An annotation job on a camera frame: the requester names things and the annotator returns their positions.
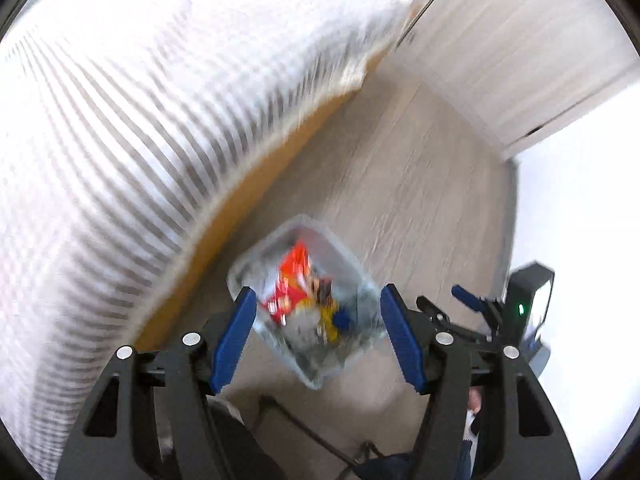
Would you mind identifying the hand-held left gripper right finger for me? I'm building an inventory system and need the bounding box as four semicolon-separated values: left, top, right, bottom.
380;282;581;480

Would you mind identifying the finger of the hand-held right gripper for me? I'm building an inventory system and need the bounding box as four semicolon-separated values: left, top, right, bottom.
416;296;496;347
451;285;503;343

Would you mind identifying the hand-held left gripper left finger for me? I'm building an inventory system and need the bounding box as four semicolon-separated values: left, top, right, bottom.
55;285;258;480

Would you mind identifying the clear plastic bin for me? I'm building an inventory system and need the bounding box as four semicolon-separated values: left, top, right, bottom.
227;214;388;391

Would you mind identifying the red snack packet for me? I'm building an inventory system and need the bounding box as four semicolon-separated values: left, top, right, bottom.
260;240;313;326

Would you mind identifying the person's left leg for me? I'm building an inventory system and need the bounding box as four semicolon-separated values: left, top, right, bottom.
205;400;286;480

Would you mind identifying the white door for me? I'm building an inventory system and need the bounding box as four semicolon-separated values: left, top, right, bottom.
387;0;640;161

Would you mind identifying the checkered blanket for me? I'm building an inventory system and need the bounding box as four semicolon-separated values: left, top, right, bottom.
0;0;413;480

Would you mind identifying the black metal stool frame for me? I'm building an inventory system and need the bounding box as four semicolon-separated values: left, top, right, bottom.
252;394;383;480

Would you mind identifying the wooden bed frame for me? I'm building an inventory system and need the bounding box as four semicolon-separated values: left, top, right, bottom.
132;2;426;351

